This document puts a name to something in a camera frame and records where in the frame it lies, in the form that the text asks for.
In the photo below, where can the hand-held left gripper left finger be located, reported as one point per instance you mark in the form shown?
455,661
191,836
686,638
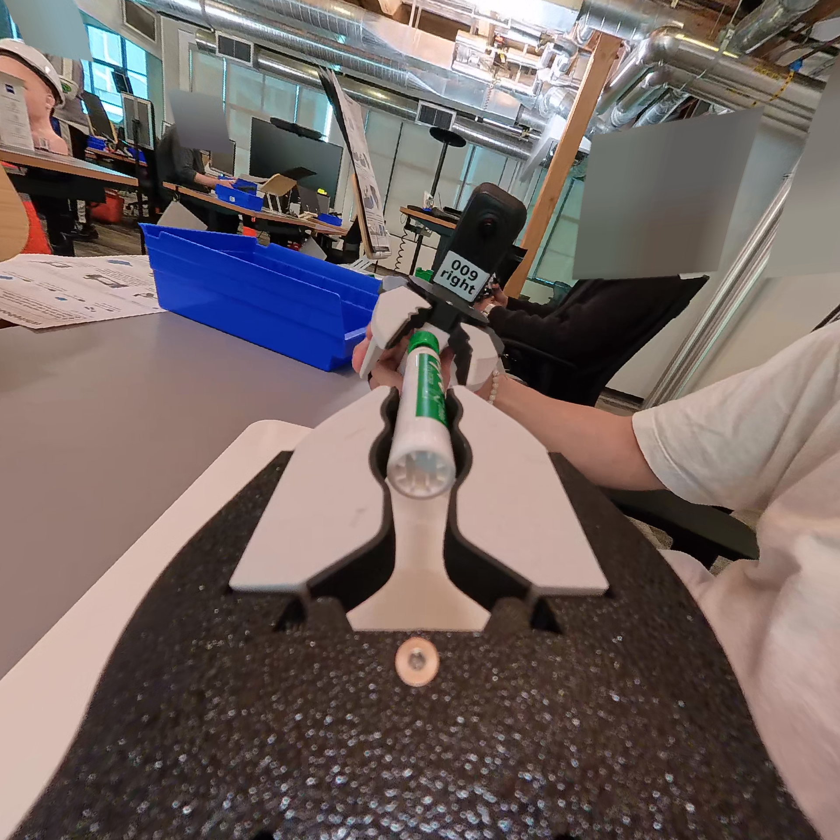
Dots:
308,505

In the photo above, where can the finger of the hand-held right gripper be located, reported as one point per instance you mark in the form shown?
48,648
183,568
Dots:
394,315
479,358

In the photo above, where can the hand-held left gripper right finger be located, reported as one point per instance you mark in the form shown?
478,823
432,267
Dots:
525,518

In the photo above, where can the white whiteboard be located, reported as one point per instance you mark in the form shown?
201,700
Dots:
197,505

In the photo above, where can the green dry-erase marker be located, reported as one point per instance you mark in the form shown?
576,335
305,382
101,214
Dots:
420,459

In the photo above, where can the blue storage bin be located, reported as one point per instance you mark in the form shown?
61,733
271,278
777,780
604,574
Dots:
262,295

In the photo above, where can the person's right forearm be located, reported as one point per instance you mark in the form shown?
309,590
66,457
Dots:
577,433

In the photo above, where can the person's right hand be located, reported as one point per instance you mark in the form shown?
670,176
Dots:
384,364

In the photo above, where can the poster board on stand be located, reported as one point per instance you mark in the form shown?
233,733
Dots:
367,197

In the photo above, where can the black computer monitor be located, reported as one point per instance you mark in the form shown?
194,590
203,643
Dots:
295,157

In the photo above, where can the silver metal pole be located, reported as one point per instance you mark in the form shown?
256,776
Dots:
722,295

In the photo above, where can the printed instruction paper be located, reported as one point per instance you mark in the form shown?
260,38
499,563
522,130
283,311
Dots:
65,289

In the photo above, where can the mannequin head with hard hat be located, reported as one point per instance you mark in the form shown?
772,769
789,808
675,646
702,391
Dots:
33,98

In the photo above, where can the wooden post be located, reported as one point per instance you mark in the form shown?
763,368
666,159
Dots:
564,164

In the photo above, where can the silver ventilation duct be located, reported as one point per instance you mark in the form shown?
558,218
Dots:
328,72

